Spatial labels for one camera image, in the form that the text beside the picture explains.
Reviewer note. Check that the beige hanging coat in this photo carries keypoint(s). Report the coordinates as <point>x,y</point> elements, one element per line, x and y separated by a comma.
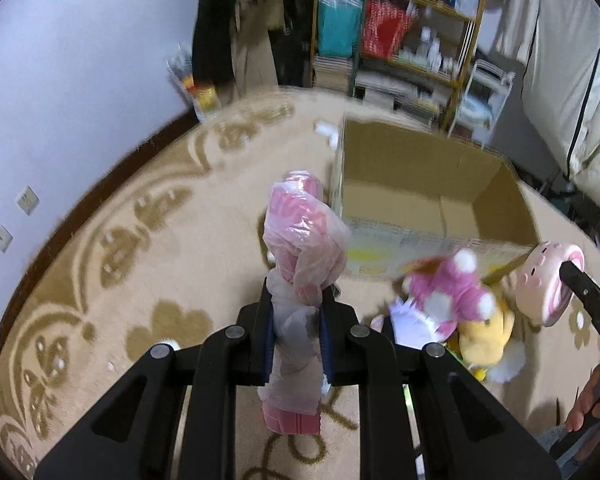
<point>252,57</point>

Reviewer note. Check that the upper wall socket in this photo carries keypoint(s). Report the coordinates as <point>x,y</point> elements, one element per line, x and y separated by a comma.
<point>27,201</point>

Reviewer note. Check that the yellow metal shelf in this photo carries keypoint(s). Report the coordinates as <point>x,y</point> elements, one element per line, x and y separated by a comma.
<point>429,73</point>

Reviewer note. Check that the beige patterned carpet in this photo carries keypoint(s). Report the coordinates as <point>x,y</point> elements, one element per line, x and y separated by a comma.
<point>176,252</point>

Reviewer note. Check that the pink plush bear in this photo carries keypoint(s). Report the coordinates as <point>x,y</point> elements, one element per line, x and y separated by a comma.
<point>453,294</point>

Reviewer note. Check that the stack of books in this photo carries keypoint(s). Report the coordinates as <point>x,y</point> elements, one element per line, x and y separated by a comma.
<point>332,73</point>

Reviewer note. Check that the yellow plush dog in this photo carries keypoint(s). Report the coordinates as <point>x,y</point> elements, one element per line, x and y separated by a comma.
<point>488,349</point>

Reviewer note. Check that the red patterned bag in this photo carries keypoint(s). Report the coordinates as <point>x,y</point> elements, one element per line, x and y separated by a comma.
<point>385,26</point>

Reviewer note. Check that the pink swirl roll plush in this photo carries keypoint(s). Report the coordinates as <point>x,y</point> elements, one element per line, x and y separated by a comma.
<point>539,292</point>

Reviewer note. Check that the lower wall socket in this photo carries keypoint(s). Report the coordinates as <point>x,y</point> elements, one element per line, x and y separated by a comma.
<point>5,239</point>

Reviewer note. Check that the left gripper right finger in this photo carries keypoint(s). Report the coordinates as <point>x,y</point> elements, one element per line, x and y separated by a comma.
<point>421,412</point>

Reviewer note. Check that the pink item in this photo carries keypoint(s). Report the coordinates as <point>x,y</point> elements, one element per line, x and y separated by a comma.
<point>308,243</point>

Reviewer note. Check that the cardboard box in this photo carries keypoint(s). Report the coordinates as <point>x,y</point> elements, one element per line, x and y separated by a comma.
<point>409,196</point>

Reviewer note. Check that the plastic bag of toys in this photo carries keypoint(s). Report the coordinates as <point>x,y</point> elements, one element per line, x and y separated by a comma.
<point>202,98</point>

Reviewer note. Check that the person's right hand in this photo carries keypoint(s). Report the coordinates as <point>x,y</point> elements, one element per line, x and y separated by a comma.
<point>585,404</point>

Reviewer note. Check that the teal bag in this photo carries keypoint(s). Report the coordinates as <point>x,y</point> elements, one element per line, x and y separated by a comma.
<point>338,23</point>

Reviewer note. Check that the wall socket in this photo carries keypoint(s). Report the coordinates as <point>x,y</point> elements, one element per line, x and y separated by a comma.
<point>27,201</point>
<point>5,239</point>

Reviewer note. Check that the white trolley cart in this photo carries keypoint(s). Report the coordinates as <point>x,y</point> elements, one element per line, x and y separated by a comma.
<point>482,102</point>

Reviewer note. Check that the cream folded mattress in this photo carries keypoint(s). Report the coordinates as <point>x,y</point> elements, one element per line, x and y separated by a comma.
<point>561,93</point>

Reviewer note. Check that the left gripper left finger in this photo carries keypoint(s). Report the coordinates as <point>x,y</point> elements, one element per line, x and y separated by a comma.
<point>173,413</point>

